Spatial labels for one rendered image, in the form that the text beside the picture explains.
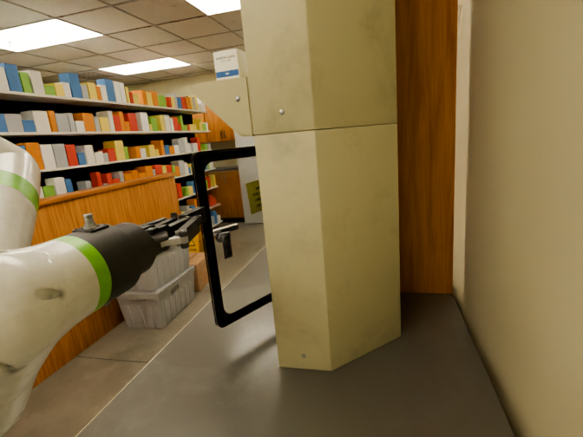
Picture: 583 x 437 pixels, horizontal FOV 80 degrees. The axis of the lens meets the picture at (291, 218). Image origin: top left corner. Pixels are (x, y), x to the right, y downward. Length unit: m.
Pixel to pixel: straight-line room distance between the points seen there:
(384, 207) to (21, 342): 0.60
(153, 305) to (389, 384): 2.45
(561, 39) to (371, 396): 0.60
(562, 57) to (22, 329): 0.63
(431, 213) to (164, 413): 0.77
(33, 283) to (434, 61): 0.90
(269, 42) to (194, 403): 0.65
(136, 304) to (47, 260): 2.71
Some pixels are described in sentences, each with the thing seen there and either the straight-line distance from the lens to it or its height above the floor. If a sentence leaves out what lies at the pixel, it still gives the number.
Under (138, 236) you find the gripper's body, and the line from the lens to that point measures 0.49.
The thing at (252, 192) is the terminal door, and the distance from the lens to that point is 0.84.
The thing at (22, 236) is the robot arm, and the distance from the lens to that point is 0.65.
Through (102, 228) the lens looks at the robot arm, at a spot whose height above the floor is 1.32.
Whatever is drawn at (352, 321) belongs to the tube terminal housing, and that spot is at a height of 1.03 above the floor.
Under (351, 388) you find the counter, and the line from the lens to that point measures 0.73.
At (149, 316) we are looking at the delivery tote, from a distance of 3.09.
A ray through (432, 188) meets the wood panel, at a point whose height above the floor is 1.24.
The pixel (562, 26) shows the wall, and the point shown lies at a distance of 0.58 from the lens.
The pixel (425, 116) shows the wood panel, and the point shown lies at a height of 1.42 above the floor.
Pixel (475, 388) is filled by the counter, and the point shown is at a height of 0.94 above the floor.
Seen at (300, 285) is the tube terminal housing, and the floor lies 1.12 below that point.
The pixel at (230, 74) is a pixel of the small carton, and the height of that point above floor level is 1.53.
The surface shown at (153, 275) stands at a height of 0.47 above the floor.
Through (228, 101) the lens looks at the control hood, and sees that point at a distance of 0.66.
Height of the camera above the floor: 1.40
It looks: 13 degrees down
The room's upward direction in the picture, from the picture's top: 5 degrees counter-clockwise
